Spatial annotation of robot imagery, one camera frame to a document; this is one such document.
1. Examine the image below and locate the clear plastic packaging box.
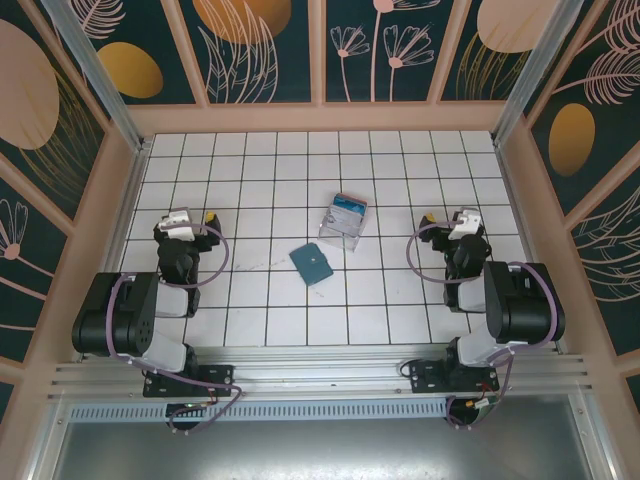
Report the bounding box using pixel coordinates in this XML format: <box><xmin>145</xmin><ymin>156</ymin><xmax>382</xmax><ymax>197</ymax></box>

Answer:
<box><xmin>318</xmin><ymin>192</ymin><xmax>371</xmax><ymax>254</ymax></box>

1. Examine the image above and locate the teal leather card holder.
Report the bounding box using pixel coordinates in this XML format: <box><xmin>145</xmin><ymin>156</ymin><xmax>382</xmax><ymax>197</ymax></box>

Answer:
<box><xmin>288</xmin><ymin>243</ymin><xmax>335</xmax><ymax>287</ymax></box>

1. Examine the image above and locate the white printed credit card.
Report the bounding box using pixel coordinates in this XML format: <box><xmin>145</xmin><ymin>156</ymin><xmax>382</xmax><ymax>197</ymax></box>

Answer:
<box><xmin>324</xmin><ymin>204</ymin><xmax>366</xmax><ymax>235</ymax></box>

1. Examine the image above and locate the grey metal sheet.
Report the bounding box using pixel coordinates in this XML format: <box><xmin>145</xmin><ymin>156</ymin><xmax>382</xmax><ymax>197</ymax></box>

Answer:
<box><xmin>47</xmin><ymin>419</ymin><xmax>609</xmax><ymax>480</ymax></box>

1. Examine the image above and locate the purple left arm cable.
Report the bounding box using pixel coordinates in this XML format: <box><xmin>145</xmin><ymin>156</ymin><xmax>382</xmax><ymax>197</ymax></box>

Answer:
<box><xmin>107</xmin><ymin>222</ymin><xmax>245</xmax><ymax>436</ymax></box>

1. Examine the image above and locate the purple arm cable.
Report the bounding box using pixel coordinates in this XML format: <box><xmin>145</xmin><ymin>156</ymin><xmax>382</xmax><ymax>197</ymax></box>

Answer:
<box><xmin>405</xmin><ymin>223</ymin><xmax>565</xmax><ymax>432</ymax></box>
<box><xmin>107</xmin><ymin>222</ymin><xmax>245</xmax><ymax>436</ymax></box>

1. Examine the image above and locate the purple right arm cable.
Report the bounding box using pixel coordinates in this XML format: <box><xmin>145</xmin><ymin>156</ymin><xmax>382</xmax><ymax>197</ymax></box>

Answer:
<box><xmin>405</xmin><ymin>223</ymin><xmax>565</xmax><ymax>432</ymax></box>

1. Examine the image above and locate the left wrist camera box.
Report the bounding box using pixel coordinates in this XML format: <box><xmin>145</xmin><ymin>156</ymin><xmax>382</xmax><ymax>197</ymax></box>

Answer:
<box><xmin>158</xmin><ymin>209</ymin><xmax>197</xmax><ymax>240</ymax></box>

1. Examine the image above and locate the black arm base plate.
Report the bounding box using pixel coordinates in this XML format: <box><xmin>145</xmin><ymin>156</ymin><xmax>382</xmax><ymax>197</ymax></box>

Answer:
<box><xmin>143</xmin><ymin>363</ymin><xmax>236</xmax><ymax>399</ymax></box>
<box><xmin>409</xmin><ymin>360</ymin><xmax>501</xmax><ymax>396</ymax></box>

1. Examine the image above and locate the green circuit board with wires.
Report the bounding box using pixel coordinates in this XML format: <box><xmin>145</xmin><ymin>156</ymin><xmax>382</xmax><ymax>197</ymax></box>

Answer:
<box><xmin>449</xmin><ymin>394</ymin><xmax>501</xmax><ymax>429</ymax></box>

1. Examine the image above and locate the aluminium mounting rail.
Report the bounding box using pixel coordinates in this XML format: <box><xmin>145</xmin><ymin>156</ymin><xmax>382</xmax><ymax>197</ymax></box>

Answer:
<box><xmin>47</xmin><ymin>344</ymin><xmax>595</xmax><ymax>402</ymax></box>

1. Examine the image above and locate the aluminium corner post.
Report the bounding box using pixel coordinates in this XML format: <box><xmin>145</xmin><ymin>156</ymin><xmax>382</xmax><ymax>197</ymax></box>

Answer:
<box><xmin>491</xmin><ymin>0</ymin><xmax>585</xmax><ymax>147</ymax></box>
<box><xmin>39</xmin><ymin>0</ymin><xmax>152</xmax><ymax>154</ymax></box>

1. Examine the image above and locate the slotted grey cable duct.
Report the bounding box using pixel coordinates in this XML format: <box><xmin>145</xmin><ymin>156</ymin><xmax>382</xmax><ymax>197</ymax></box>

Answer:
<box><xmin>67</xmin><ymin>401</ymin><xmax>450</xmax><ymax>424</ymax></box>

